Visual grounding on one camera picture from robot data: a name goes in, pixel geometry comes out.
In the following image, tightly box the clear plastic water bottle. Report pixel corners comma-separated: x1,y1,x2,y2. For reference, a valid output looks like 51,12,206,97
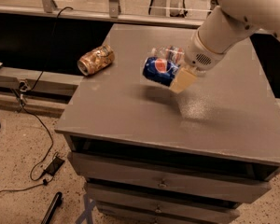
151,46,184,64

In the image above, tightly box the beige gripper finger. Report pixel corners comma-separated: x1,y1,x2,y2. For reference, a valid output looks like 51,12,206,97
169,67,197,93

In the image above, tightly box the blue pepsi can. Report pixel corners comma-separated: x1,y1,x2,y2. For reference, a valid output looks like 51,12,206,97
143,57,179,87

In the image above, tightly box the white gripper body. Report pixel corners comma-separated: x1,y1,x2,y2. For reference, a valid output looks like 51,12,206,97
184,31,225,71

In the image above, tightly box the black bar on floor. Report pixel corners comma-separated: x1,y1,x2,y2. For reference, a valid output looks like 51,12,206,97
41,191,63,224

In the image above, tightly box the metal window railing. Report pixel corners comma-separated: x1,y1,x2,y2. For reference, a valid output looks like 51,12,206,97
0,0,215,28

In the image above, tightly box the black floor cable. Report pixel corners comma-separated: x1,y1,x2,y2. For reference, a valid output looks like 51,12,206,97
0,7,74,196

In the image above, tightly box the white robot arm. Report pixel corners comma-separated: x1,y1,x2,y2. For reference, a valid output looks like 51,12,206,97
169,0,280,93

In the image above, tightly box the grey drawer cabinet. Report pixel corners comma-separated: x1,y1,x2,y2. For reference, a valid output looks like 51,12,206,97
56,24,280,224

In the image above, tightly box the orange soda can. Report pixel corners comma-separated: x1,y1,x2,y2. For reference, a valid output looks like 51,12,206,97
77,45,115,76

